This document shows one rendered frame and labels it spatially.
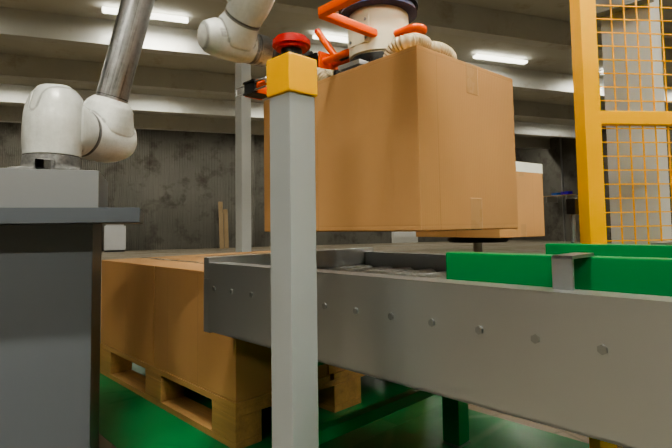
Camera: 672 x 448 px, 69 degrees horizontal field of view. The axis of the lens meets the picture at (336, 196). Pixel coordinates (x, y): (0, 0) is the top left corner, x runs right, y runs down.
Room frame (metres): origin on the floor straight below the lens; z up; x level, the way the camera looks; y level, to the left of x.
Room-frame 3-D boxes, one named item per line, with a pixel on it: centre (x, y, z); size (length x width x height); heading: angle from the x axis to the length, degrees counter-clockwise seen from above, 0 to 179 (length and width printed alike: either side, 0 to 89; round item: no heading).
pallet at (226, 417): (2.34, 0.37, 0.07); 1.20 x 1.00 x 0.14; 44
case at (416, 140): (1.39, -0.13, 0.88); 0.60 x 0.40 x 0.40; 41
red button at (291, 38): (0.89, 0.08, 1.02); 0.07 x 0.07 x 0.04
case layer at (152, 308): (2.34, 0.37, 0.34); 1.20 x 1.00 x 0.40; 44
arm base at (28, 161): (1.42, 0.83, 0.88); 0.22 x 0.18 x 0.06; 17
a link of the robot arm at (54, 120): (1.46, 0.84, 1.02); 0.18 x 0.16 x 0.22; 165
